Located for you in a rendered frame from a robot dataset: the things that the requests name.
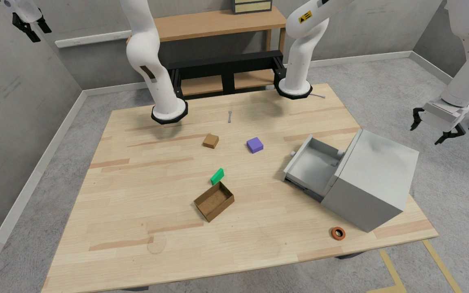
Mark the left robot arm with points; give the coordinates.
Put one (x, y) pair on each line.
(308, 23)

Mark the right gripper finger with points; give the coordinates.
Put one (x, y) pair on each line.
(21, 26)
(42, 24)

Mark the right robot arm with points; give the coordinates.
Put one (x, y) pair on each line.
(142, 53)

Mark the brown cube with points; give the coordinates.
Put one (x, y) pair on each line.
(211, 141)

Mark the orange-brown ring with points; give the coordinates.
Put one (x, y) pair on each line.
(335, 236)

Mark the purple block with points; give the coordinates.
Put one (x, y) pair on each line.
(254, 145)

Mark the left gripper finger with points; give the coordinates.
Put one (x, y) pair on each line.
(446, 135)
(416, 116)

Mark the green rectangular block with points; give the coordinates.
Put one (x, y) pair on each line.
(217, 176)

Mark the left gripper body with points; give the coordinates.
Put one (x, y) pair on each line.
(441, 124)

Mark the brown open-top box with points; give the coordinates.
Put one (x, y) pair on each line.
(214, 201)

